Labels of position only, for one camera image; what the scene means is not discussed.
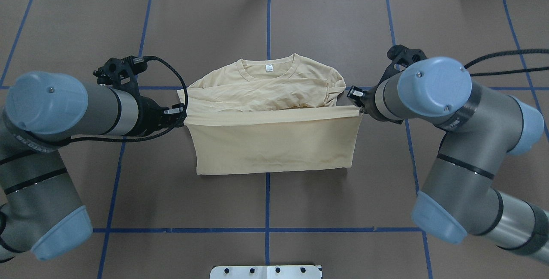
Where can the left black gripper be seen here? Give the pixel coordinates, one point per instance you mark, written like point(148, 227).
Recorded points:
point(151, 116)

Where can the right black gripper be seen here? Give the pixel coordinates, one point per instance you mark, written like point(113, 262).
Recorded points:
point(369, 104)

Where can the cream long-sleeve printed shirt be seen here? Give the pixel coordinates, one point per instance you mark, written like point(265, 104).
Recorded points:
point(277, 115)

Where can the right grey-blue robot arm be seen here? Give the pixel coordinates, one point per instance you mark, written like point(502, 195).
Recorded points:
point(482, 127)

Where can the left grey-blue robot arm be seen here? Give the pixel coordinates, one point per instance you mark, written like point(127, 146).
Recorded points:
point(44, 112)

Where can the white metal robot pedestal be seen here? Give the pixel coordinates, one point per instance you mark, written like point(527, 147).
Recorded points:
point(267, 272)

